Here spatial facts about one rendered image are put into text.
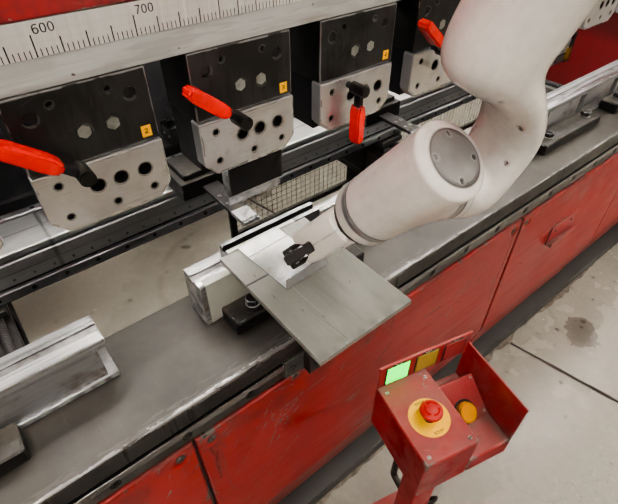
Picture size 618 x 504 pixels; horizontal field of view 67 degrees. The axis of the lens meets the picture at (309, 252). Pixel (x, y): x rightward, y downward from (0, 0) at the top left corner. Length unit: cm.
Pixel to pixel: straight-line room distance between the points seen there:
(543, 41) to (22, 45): 45
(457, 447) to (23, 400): 67
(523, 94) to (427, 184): 10
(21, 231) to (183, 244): 147
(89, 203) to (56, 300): 174
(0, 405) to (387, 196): 60
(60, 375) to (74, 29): 48
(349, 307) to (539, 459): 124
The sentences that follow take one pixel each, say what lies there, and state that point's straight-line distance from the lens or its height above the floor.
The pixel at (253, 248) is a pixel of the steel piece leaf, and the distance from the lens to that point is 80.
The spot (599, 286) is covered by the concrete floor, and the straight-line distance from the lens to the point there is 249.
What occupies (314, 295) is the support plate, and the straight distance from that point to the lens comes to 72.
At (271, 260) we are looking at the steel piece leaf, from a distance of 78.
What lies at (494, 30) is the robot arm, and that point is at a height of 142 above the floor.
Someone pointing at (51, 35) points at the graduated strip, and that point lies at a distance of 55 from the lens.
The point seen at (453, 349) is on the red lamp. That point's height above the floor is 81.
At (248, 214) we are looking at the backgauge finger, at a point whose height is 101.
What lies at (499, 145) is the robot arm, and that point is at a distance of 52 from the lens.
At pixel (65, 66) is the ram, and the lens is 56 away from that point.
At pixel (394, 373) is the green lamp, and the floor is 81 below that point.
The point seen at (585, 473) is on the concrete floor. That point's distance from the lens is 188.
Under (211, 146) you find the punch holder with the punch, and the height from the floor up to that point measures 122.
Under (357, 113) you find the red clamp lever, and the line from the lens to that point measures 75.
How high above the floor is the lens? 153
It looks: 42 degrees down
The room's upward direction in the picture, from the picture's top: straight up
